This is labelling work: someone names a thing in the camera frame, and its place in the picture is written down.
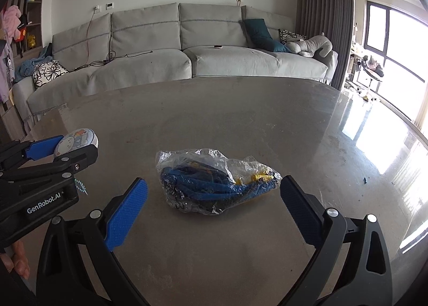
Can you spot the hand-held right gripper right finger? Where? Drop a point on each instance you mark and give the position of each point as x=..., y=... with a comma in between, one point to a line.
x=301, y=215

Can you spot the grey plush elephant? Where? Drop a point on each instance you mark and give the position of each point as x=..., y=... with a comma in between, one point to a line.
x=311, y=45

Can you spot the round white tape measure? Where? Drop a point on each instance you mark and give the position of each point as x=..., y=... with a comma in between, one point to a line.
x=75, y=140

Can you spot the yellow toy figure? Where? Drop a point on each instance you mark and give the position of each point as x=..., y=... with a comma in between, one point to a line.
x=31, y=41

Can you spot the black window frame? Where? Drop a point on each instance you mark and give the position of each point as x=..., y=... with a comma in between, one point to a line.
x=388, y=25

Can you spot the blue cloth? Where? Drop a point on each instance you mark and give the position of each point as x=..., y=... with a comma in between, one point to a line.
x=30, y=66

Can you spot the red and black plush toy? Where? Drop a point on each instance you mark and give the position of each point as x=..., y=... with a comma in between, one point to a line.
x=21, y=21

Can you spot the black chair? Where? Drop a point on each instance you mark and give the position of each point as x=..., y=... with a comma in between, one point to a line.
x=373, y=70

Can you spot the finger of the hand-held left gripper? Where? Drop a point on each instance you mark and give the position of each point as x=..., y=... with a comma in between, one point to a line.
x=41, y=148
x=83, y=158

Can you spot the light grey sofa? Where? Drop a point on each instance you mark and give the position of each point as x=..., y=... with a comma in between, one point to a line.
x=207, y=25

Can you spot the lilac printed garment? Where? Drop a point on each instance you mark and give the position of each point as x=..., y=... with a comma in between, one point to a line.
x=6, y=68

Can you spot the grey curtain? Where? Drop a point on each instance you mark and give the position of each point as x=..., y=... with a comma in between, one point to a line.
x=324, y=8

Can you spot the person's left hand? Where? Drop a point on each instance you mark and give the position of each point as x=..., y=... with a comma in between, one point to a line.
x=21, y=264

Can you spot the pink garment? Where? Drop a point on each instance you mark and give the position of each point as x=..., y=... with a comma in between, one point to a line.
x=10, y=20

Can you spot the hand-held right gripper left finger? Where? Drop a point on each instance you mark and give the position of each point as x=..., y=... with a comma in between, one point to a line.
x=127, y=214

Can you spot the wooden shelf unit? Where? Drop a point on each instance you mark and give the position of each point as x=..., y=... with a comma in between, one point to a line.
x=36, y=18

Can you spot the black and white flower pillow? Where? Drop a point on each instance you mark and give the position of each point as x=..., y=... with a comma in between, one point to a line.
x=291, y=35
x=48, y=73

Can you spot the teal pillow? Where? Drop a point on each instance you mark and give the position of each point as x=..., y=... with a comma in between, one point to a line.
x=257, y=32
x=277, y=46

